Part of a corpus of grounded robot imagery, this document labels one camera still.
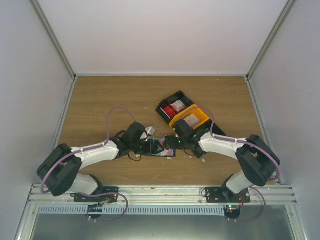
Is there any aluminium front rail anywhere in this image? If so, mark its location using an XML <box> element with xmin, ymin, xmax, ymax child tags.
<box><xmin>27</xmin><ymin>184</ymin><xmax>297</xmax><ymax>206</ymax></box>

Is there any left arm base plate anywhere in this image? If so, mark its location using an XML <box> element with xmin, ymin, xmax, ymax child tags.
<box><xmin>70</xmin><ymin>186</ymin><xmax>119</xmax><ymax>204</ymax></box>

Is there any orange bin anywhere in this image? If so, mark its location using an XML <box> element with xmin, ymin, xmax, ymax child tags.
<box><xmin>168</xmin><ymin>104</ymin><xmax>210</xmax><ymax>129</ymax></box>

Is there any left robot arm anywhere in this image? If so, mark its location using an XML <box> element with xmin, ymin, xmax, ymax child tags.
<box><xmin>36</xmin><ymin>121</ymin><xmax>165</xmax><ymax>197</ymax></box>

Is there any black bin right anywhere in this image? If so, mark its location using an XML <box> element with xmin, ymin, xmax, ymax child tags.
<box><xmin>193</xmin><ymin>119</ymin><xmax>227</xmax><ymax>160</ymax></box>

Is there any white pink credit card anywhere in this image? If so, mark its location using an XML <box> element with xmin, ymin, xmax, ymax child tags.
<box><xmin>160</xmin><ymin>138</ymin><xmax>176</xmax><ymax>157</ymax></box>

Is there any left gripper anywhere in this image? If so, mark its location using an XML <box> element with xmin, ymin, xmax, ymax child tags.
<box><xmin>131</xmin><ymin>139</ymin><xmax>165</xmax><ymax>156</ymax></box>

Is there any right frame post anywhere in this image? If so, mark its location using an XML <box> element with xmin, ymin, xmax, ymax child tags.
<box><xmin>245</xmin><ymin>0</ymin><xmax>297</xmax><ymax>82</ymax></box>

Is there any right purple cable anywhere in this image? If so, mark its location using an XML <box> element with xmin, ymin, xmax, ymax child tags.
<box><xmin>172</xmin><ymin>106</ymin><xmax>281</xmax><ymax>181</ymax></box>

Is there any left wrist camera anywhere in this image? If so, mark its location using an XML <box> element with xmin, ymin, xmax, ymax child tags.
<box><xmin>140</xmin><ymin>126</ymin><xmax>156</xmax><ymax>140</ymax></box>

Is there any black leather card holder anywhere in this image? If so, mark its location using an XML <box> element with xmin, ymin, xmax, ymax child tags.
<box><xmin>143</xmin><ymin>137</ymin><xmax>176</xmax><ymax>158</ymax></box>

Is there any frame post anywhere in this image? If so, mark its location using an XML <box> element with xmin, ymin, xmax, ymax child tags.
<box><xmin>29</xmin><ymin>0</ymin><xmax>77</xmax><ymax>82</ymax></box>
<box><xmin>245</xmin><ymin>0</ymin><xmax>297</xmax><ymax>82</ymax></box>

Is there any grey cable duct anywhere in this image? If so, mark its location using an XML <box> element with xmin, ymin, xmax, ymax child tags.
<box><xmin>38</xmin><ymin>204</ymin><xmax>225</xmax><ymax>216</ymax></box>

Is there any black bin left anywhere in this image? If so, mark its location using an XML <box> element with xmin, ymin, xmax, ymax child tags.
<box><xmin>155</xmin><ymin>90</ymin><xmax>194</xmax><ymax>125</ymax></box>

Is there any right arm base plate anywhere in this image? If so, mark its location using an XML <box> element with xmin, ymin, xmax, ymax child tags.
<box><xmin>201</xmin><ymin>186</ymin><xmax>251</xmax><ymax>204</ymax></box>

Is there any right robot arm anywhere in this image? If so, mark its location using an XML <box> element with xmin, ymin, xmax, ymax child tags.
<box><xmin>164</xmin><ymin>120</ymin><xmax>281</xmax><ymax>203</ymax></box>

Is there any white pink cards stack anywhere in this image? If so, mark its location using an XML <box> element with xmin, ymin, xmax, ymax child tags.
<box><xmin>183</xmin><ymin>114</ymin><xmax>201</xmax><ymax>128</ymax></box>

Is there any red white cards stack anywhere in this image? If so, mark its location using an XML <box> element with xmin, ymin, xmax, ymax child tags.
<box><xmin>161</xmin><ymin>100</ymin><xmax>186</xmax><ymax>119</ymax></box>

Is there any left frame post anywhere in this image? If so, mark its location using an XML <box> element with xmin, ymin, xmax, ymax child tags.
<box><xmin>29</xmin><ymin>0</ymin><xmax>77</xmax><ymax>82</ymax></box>

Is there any black bin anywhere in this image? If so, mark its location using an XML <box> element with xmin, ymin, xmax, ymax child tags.
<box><xmin>155</xmin><ymin>90</ymin><xmax>194</xmax><ymax>125</ymax></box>
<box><xmin>193</xmin><ymin>119</ymin><xmax>227</xmax><ymax>160</ymax></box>

